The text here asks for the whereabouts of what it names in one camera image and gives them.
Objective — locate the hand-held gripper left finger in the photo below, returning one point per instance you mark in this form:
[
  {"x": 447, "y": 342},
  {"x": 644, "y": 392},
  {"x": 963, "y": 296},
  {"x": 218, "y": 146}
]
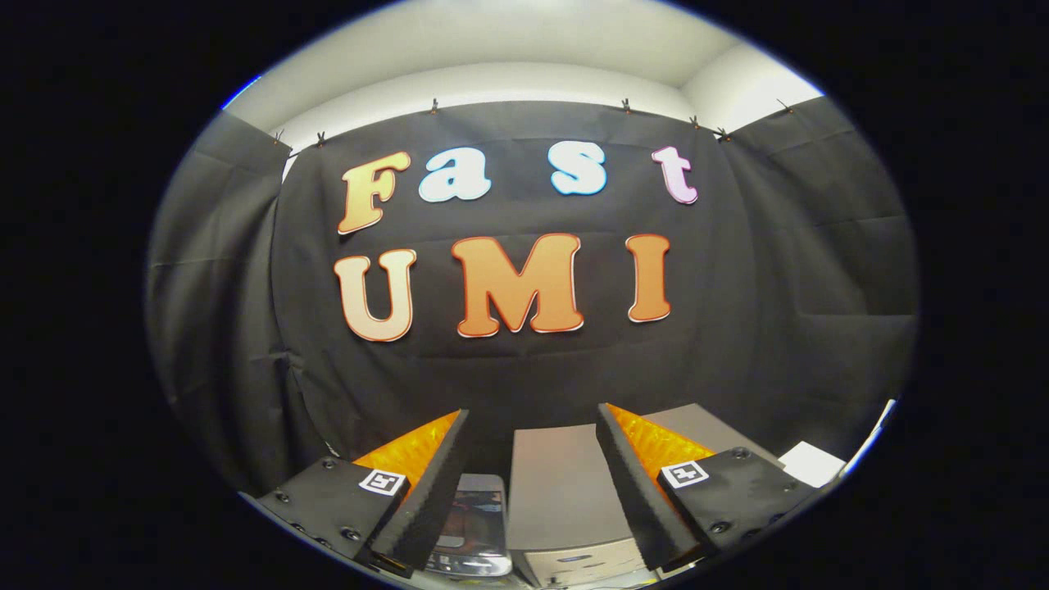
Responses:
[{"x": 426, "y": 508}]

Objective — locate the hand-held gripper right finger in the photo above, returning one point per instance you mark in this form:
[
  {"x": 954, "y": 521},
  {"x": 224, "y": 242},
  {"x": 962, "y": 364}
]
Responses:
[{"x": 639, "y": 500}]

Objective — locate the dark glass washing machine lid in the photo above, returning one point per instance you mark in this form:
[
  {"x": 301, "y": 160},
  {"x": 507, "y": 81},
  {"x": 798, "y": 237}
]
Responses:
[{"x": 483, "y": 516}]

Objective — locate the white paper sheet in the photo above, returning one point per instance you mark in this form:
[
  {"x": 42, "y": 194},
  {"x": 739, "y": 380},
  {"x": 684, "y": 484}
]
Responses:
[{"x": 811, "y": 465}]

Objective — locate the black backdrop cloth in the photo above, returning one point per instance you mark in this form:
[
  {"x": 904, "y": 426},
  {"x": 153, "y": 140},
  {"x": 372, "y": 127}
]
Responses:
[{"x": 737, "y": 328}]

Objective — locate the row of black cloth clips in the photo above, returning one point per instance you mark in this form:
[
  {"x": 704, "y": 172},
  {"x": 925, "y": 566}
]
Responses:
[{"x": 434, "y": 106}]

